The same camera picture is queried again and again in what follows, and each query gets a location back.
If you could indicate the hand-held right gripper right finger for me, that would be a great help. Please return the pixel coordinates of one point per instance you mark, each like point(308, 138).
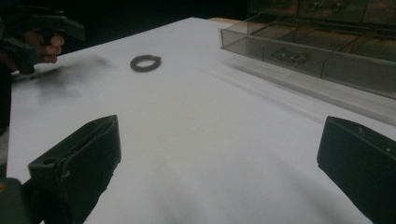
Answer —
point(361, 168)

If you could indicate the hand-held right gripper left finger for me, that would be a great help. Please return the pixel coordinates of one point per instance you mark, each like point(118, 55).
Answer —
point(81, 165)

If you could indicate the clear plastic compartment box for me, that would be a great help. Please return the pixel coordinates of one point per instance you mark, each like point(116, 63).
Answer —
point(314, 40)

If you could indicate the metal clasp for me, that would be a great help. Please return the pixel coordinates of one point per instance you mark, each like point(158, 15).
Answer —
point(289, 57)

